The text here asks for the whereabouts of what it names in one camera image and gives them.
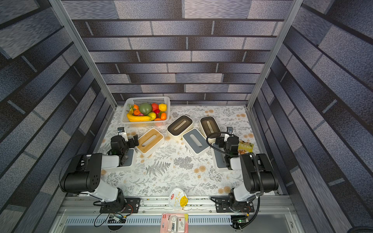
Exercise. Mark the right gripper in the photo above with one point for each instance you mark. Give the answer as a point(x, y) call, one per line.
point(223, 141)

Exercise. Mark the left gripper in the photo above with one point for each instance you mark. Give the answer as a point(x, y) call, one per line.
point(133, 144)

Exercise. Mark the white box grey lid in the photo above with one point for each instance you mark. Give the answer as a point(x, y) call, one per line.
point(218, 159)
point(195, 142)
point(128, 161)

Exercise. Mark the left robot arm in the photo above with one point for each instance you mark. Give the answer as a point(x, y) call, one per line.
point(83, 175)

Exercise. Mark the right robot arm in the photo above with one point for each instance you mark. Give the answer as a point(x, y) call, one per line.
point(258, 176)

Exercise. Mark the snack bag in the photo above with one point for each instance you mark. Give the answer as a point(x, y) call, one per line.
point(245, 147)

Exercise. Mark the yellow toy banana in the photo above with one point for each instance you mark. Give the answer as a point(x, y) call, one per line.
point(133, 118)

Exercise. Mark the cream box dark lid right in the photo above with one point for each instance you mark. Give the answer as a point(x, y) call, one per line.
point(209, 126)

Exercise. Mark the cream box dark lid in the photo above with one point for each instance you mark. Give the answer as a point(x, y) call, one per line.
point(209, 126)
point(179, 127)

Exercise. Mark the white plastic fruit basket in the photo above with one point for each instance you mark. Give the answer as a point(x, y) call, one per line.
point(132, 106)

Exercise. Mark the red toy pepper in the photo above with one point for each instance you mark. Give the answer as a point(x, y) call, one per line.
point(154, 107)

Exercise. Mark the orange toy fruit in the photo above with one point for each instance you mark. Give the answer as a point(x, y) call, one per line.
point(163, 116)

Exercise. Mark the floral table cloth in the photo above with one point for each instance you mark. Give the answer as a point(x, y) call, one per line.
point(173, 165)

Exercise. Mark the cream box dark lid left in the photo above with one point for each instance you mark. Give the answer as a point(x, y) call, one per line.
point(179, 127)

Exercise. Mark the yellow toy pepper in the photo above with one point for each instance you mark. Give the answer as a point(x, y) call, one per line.
point(162, 107)

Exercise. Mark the pink packaged item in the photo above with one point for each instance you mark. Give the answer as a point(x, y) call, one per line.
point(174, 223)

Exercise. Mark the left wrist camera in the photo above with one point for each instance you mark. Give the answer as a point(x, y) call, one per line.
point(122, 132)

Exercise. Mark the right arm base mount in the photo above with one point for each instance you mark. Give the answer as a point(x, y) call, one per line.
point(226, 204)

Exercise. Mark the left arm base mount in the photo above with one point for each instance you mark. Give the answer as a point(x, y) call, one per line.
point(127, 206)

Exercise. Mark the aluminium rail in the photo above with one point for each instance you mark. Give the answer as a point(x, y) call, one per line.
point(156, 205)

